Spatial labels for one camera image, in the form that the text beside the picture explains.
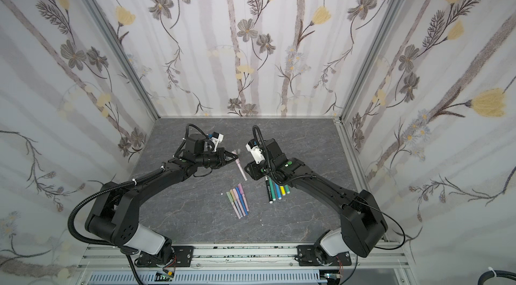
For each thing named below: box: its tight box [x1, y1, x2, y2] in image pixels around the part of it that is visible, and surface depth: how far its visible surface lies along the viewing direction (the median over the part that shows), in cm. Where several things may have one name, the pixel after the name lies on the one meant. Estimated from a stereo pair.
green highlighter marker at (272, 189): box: [268, 176, 277, 201], surface depth 92 cm
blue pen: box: [235, 186, 249, 216], surface depth 90 cm
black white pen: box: [264, 175, 274, 205], surface depth 92 cm
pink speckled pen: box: [235, 157, 248, 181], surface depth 85 cm
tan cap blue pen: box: [229, 188, 244, 218], surface depth 89 cm
